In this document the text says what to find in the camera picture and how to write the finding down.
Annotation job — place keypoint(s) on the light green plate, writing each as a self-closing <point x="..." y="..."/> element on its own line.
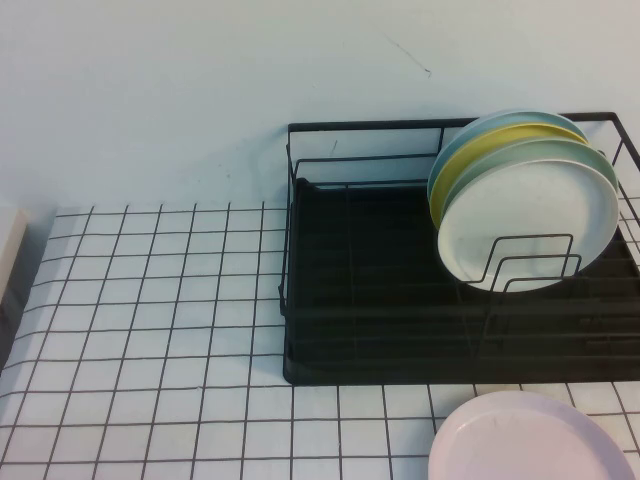
<point x="525" y="215"/>

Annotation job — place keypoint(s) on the yellow plate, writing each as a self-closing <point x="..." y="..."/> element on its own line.
<point x="520" y="132"/>

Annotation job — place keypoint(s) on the light blue plate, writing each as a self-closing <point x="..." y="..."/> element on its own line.
<point x="520" y="117"/>

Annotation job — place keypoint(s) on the pink plate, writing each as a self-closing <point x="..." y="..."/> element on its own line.
<point x="520" y="440"/>

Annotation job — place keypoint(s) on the black drip tray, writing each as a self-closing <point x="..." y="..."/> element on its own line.
<point x="375" y="240"/>

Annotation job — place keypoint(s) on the white grid-pattern tablecloth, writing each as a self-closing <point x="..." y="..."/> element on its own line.
<point x="150" y="300"/>

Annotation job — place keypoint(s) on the beige board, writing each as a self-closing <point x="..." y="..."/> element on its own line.
<point x="11" y="250"/>

